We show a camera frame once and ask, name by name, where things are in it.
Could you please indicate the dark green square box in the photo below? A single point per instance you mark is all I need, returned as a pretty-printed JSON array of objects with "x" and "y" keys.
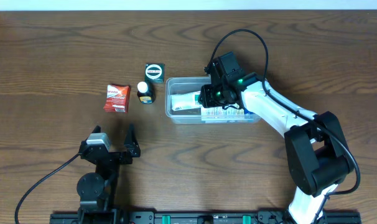
[{"x": 154, "y": 72}]

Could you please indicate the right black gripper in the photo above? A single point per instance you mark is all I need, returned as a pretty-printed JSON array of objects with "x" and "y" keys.
[{"x": 206, "y": 99}]

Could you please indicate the blue white medicine box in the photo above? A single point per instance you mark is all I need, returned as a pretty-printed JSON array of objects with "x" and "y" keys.
[{"x": 230, "y": 115}]

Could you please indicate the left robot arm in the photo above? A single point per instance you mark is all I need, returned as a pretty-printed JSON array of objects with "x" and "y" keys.
[{"x": 97, "y": 189}]

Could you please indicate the black mounting rail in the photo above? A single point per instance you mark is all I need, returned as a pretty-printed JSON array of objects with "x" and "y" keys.
[{"x": 149, "y": 217}]

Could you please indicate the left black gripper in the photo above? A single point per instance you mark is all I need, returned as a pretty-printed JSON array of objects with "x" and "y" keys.
[{"x": 112, "y": 156}]

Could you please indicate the clear plastic container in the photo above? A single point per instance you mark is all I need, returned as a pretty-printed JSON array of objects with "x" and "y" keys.
[{"x": 182, "y": 85}]

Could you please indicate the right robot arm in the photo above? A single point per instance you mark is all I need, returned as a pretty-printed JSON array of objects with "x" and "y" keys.
[{"x": 320, "y": 162}]

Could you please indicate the dark bottle white cap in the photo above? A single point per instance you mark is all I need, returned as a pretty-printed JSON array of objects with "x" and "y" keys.
[{"x": 145, "y": 93}]

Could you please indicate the red medicine packet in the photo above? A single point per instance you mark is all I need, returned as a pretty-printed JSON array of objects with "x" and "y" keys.
[{"x": 117, "y": 98}]

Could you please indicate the white green medicine box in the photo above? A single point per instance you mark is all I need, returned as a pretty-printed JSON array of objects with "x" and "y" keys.
[{"x": 187, "y": 101}]

